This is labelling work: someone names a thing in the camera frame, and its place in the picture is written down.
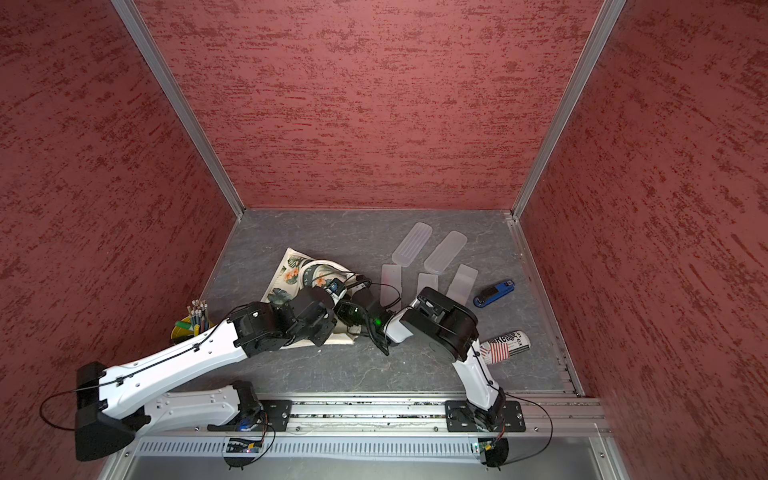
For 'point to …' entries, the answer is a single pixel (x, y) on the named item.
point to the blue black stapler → (488, 295)
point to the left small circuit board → (240, 445)
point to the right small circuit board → (486, 444)
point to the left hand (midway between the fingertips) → (326, 322)
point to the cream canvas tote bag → (297, 271)
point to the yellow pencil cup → (196, 322)
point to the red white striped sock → (501, 348)
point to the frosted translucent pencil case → (445, 252)
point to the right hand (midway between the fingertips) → (322, 308)
